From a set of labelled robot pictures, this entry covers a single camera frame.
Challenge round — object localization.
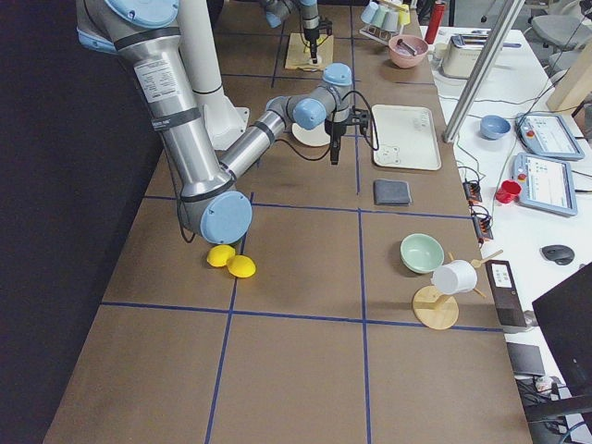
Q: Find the steel ice scoop handle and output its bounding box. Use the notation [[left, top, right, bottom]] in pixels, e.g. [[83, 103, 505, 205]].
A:
[[397, 39, 417, 56]]

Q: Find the white bear tray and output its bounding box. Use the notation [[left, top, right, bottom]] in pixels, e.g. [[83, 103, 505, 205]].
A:
[[372, 105, 441, 171]]

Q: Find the yellow cup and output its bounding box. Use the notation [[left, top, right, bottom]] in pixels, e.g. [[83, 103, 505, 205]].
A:
[[399, 6, 411, 27]]

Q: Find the bamboo cutting board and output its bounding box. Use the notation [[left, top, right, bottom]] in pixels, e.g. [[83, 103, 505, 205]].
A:
[[284, 33, 334, 70]]

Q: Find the black monitor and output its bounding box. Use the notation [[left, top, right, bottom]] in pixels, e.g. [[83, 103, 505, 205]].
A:
[[524, 265, 592, 426]]

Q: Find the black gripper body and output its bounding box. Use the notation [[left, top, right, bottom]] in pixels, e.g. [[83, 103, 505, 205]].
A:
[[324, 106, 372, 139], [301, 18, 333, 46]]

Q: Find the yellow lemon front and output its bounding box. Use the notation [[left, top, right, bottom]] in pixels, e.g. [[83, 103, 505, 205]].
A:
[[206, 244, 236, 267]]

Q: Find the upper teach pendant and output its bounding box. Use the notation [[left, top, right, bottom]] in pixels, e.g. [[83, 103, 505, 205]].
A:
[[515, 112, 585, 161]]

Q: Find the white mug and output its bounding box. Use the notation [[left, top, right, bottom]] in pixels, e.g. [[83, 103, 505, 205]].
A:
[[431, 260, 477, 295]]

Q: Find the teach pendant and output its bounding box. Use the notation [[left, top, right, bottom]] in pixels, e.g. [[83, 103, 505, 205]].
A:
[[512, 153, 578, 216], [515, 112, 585, 161]]

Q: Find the grey folded cloth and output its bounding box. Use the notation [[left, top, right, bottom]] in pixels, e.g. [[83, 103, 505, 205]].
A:
[[373, 179, 413, 206]]

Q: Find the white round plate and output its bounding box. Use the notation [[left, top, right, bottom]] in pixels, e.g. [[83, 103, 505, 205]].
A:
[[291, 123, 330, 147]]

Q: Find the lower teach pendant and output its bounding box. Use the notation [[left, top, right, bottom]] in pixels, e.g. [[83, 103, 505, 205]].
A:
[[512, 153, 578, 216]]

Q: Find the red cup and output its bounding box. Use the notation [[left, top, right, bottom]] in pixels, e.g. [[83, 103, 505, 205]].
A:
[[495, 179, 522, 204]]

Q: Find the light blue cup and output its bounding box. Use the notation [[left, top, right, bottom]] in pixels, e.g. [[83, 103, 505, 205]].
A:
[[361, 1, 379, 24]]

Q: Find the red bottle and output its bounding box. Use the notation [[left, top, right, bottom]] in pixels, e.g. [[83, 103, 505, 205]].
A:
[[425, 0, 447, 44]]

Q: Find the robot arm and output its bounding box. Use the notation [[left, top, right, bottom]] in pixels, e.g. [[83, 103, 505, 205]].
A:
[[77, 1, 371, 244], [258, 0, 332, 68]]

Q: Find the mint green bowl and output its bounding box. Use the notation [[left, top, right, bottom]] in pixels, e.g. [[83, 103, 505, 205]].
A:
[[400, 233, 444, 274]]

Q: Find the acrylic cup rack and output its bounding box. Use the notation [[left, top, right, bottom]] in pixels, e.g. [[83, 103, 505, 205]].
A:
[[359, 24, 405, 45]]

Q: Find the wooden mug stand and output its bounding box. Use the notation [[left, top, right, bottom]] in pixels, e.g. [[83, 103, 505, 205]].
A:
[[413, 250, 503, 330]]

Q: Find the black computer mouse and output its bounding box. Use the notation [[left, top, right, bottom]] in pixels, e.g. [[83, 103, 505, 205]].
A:
[[540, 244, 575, 265]]

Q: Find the blue bowl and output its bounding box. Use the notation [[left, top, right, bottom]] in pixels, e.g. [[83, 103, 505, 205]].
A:
[[479, 115, 512, 141]]

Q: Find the aluminium frame post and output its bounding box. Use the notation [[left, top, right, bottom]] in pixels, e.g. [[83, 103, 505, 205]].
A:
[[442, 0, 524, 142]]

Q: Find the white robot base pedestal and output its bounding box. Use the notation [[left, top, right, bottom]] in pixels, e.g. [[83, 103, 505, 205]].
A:
[[177, 0, 250, 151]]

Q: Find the pink ice bowl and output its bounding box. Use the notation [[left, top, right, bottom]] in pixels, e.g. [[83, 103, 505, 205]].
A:
[[388, 34, 428, 68]]

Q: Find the black speaker box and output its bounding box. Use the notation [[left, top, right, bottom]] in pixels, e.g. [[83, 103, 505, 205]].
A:
[[486, 260, 532, 334]]

